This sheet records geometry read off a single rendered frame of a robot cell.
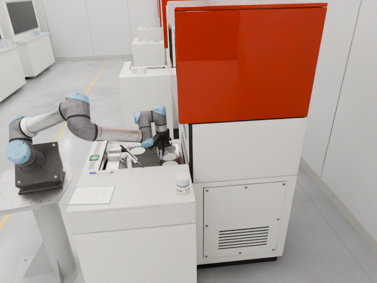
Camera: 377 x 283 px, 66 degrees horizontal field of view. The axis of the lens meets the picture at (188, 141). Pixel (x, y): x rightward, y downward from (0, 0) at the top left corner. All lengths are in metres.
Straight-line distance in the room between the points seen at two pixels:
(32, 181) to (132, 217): 0.73
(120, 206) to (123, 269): 0.43
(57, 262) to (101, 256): 0.73
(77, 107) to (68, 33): 8.49
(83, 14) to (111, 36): 0.95
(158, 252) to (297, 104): 1.12
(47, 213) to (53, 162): 0.35
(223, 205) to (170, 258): 0.50
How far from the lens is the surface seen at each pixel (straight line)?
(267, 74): 1.62
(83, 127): 1.52
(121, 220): 1.52
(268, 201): 2.05
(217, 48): 1.52
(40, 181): 1.96
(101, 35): 9.80
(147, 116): 1.74
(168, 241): 1.62
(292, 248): 2.66
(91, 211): 1.51
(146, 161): 1.91
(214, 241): 2.18
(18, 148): 1.80
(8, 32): 8.02
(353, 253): 2.80
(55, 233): 2.23
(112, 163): 1.99
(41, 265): 2.57
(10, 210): 1.96
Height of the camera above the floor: 1.89
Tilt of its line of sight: 28 degrees down
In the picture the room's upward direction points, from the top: 1 degrees counter-clockwise
